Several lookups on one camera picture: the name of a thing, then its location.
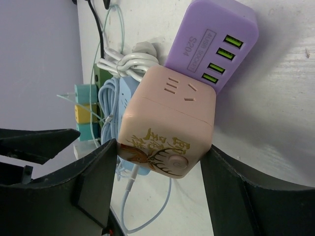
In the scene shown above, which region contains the light blue bundled cable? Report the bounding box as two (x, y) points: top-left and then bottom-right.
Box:
(97, 78), (124, 182)

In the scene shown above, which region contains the teal charger plug lower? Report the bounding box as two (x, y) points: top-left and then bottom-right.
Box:
(76, 122), (100, 141)

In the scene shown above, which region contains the white charger plug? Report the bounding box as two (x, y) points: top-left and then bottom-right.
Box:
(73, 140), (100, 160)

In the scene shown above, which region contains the teal charger plug upper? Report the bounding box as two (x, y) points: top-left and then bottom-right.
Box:
(74, 84), (98, 105)

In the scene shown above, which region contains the teal charger plug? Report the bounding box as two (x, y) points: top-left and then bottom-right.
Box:
(76, 122), (100, 141)
(74, 84), (98, 105)

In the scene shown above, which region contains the pink cube socket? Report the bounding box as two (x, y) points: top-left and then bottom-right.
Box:
(117, 65), (216, 178)

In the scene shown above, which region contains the green power strip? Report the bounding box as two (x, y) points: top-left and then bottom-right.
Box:
(93, 63), (111, 137)

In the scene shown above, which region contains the white bundled cable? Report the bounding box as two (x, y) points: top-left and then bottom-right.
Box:
(96, 41), (160, 83)

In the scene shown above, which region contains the blue power strip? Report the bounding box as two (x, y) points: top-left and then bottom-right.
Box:
(118, 76), (150, 176)

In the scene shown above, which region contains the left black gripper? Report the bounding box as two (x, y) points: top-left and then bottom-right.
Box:
(0, 129), (80, 184)

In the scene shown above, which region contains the purple USB power strip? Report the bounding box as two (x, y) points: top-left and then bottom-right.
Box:
(164, 0), (259, 93)

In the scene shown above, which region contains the yellow charger plug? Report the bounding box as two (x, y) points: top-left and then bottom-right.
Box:
(74, 104), (98, 124)

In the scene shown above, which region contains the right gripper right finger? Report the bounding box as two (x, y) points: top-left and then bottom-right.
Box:
(201, 146), (315, 236)

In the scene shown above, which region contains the black power cable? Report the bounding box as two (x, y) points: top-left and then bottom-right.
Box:
(71, 0), (111, 58)

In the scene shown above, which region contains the thin mint cable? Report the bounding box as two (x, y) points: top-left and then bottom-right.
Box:
(56, 4), (173, 234)

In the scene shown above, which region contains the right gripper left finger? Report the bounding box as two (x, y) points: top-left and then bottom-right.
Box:
(0, 140), (118, 236)

